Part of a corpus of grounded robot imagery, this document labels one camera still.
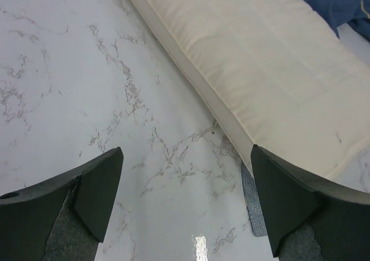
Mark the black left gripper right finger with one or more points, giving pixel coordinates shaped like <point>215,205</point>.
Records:
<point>293,199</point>

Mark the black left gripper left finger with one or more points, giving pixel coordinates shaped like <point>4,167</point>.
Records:
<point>64,217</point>

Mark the cream white pillow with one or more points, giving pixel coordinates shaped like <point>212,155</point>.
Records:
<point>272,74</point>

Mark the blue denim pillowcase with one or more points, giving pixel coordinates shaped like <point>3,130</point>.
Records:
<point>355,13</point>

